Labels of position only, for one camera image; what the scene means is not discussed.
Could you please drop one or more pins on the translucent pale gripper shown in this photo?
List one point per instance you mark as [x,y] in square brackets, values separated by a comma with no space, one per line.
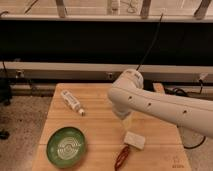
[127,122]

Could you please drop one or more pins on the white plastic bottle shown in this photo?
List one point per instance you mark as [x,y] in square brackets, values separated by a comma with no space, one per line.
[72,102]

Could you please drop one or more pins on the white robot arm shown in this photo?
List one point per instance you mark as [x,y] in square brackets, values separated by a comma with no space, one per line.
[127,93]

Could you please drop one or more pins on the green ceramic bowl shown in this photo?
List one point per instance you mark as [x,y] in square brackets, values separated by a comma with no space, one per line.
[66,147]

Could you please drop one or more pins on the grey metal rail beam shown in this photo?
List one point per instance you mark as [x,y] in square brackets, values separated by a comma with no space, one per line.
[106,72]

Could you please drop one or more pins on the black object at left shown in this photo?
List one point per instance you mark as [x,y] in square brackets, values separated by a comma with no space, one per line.
[5,96]

